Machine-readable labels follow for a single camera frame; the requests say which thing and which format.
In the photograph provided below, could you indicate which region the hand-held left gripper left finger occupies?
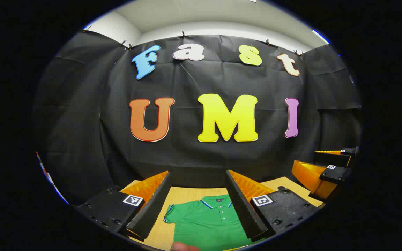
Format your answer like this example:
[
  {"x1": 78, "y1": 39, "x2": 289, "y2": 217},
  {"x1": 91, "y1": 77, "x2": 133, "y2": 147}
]
[{"x1": 76, "y1": 170, "x2": 173, "y2": 242}]

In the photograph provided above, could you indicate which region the black backdrop cloth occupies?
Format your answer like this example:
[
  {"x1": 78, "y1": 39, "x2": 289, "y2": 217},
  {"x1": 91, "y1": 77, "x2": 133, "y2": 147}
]
[{"x1": 33, "y1": 30, "x2": 362, "y2": 206}]

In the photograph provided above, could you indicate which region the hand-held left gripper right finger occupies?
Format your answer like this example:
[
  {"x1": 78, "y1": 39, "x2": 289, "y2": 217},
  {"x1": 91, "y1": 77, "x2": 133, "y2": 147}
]
[{"x1": 225, "y1": 169, "x2": 322, "y2": 241}]

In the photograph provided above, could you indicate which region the green T-shirt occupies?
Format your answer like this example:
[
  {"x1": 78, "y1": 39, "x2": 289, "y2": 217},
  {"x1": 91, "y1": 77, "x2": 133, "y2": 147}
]
[{"x1": 164, "y1": 195, "x2": 266, "y2": 251}]

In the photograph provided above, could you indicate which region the row of black cloth clips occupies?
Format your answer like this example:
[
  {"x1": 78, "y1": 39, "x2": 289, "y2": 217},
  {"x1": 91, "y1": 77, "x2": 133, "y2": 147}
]
[{"x1": 82, "y1": 28, "x2": 304, "y2": 56}]

